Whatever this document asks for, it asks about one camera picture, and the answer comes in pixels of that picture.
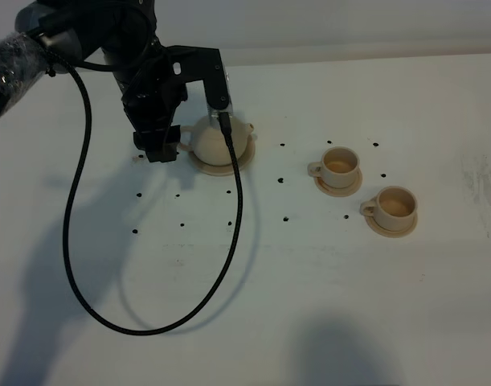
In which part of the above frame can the beige far cup saucer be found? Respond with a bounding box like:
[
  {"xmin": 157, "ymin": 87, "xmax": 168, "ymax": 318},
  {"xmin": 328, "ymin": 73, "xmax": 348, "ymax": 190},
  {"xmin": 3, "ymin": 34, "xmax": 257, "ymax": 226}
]
[{"xmin": 313, "ymin": 171, "xmax": 362, "ymax": 198}]

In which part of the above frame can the beige teapot saucer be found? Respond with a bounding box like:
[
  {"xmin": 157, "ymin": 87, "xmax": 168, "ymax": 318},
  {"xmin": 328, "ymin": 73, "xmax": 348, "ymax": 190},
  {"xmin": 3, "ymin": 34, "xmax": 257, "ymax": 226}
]
[{"xmin": 188, "ymin": 139, "xmax": 256, "ymax": 177}]

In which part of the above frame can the beige teacup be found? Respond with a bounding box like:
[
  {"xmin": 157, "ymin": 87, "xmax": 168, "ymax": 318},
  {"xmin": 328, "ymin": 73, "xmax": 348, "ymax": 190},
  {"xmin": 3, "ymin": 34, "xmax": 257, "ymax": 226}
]
[
  {"xmin": 359, "ymin": 186, "xmax": 418, "ymax": 216},
  {"xmin": 307, "ymin": 146, "xmax": 360, "ymax": 188}
]

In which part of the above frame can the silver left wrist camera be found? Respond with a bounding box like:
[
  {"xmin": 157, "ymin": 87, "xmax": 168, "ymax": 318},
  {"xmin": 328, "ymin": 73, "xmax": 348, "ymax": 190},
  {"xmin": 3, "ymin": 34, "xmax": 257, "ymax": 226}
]
[{"xmin": 164, "ymin": 45, "xmax": 232, "ymax": 112}]

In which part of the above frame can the black braided camera cable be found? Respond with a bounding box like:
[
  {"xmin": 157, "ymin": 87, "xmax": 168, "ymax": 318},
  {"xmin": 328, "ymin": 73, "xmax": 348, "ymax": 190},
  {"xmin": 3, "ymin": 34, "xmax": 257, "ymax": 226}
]
[{"xmin": 35, "ymin": 31, "xmax": 245, "ymax": 335}]

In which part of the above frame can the beige far teacup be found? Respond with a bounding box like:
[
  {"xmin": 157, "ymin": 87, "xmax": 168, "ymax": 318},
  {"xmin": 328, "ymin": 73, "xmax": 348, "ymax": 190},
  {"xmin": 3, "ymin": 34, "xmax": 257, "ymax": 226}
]
[{"xmin": 307, "ymin": 146, "xmax": 360, "ymax": 188}]

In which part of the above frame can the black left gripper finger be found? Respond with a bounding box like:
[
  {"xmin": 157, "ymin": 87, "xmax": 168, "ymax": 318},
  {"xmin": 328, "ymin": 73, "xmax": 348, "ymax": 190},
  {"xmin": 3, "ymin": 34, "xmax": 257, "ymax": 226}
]
[
  {"xmin": 164, "ymin": 125, "xmax": 181, "ymax": 161},
  {"xmin": 133, "ymin": 131, "xmax": 169, "ymax": 162}
]

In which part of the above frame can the beige ceramic teapot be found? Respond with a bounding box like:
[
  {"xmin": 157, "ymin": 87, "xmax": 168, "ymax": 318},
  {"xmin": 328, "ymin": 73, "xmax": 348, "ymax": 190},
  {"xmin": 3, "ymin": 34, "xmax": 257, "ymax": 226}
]
[{"xmin": 178, "ymin": 117, "xmax": 254, "ymax": 166}]

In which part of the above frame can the beige near teacup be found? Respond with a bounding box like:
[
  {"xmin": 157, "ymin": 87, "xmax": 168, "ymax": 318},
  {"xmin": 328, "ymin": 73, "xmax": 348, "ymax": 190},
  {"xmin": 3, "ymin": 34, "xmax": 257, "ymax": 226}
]
[{"xmin": 359, "ymin": 186, "xmax": 418, "ymax": 216}]

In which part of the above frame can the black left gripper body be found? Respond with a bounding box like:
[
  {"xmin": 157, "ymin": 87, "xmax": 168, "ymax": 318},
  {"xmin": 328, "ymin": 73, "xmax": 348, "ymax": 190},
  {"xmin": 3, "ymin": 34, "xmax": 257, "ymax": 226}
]
[{"xmin": 102, "ymin": 35, "xmax": 188, "ymax": 133}]

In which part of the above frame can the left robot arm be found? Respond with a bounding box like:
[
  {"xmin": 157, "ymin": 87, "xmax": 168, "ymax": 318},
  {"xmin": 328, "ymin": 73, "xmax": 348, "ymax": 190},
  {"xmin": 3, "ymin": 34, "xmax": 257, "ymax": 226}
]
[{"xmin": 0, "ymin": 1, "xmax": 186, "ymax": 207}]

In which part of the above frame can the beige cup saucer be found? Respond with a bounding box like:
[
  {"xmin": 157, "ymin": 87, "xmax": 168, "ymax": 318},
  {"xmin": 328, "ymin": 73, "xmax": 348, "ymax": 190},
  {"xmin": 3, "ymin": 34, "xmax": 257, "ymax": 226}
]
[
  {"xmin": 313, "ymin": 171, "xmax": 362, "ymax": 198},
  {"xmin": 364, "ymin": 213, "xmax": 418, "ymax": 238}
]

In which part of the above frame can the beige near cup saucer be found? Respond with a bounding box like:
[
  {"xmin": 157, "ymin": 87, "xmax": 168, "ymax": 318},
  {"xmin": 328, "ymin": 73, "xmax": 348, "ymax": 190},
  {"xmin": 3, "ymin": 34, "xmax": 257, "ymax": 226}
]
[{"xmin": 364, "ymin": 213, "xmax": 418, "ymax": 238}]

